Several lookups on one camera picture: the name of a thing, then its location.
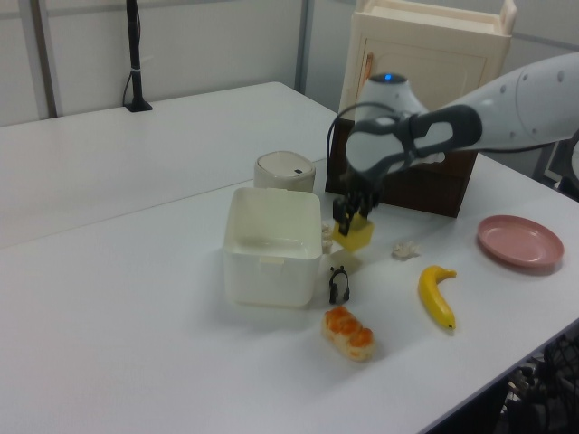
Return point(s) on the brown wooden drawer box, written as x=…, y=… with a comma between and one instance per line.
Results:
x=425, y=190

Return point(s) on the white crumpled toy piece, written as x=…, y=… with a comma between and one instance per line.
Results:
x=405, y=251

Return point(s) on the yellow cube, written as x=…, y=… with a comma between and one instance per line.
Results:
x=359, y=237

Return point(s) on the small cream lidded bin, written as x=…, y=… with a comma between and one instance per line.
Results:
x=284, y=169

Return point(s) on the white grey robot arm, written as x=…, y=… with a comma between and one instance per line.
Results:
x=497, y=113

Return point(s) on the black white panda figurine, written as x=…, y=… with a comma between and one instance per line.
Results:
x=339, y=287

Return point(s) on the pink plate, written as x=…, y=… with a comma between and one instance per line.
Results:
x=520, y=242

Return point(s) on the black pole stand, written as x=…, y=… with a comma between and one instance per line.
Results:
x=134, y=54

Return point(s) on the orange topped toy bread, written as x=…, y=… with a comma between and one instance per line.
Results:
x=348, y=336

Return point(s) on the cream toy cabinet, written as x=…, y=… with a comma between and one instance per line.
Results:
x=434, y=54

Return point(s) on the white open plastic box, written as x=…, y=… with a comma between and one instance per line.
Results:
x=271, y=267

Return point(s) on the yellow toy banana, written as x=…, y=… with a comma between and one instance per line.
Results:
x=434, y=296

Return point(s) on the small beige figurine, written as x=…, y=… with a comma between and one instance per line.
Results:
x=326, y=235

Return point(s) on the grey metal frame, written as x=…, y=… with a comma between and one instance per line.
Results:
x=543, y=163

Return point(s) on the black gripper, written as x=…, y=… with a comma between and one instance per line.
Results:
x=364, y=187

